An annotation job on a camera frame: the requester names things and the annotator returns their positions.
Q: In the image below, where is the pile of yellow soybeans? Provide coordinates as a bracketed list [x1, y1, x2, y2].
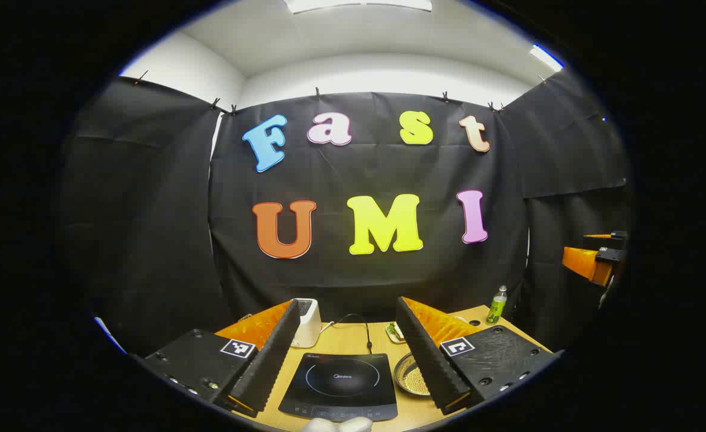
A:
[399, 360, 430, 395]

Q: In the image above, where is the black power cable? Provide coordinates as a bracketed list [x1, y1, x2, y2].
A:
[320, 313, 372, 353]

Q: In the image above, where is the white toaster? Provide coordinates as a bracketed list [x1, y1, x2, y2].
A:
[291, 298, 322, 349]

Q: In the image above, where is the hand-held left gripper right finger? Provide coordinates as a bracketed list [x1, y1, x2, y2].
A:
[395, 296, 563, 416]

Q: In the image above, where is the black backdrop cloth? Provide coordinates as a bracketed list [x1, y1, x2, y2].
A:
[59, 66, 632, 361]

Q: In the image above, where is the green drink bottle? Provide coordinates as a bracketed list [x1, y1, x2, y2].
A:
[486, 285, 508, 326]

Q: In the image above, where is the row of black cloth clips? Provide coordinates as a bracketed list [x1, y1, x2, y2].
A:
[134, 71, 548, 116]

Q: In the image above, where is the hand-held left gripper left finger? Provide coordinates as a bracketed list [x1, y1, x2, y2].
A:
[140, 298, 301, 419]

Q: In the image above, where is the ceiling light panel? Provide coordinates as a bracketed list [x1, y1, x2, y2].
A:
[530, 45, 563, 73]

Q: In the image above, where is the stainless steel pot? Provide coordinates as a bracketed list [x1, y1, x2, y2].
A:
[393, 352, 431, 397]

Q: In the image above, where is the black induction cooktop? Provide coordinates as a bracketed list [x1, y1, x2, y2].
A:
[278, 352, 399, 422]

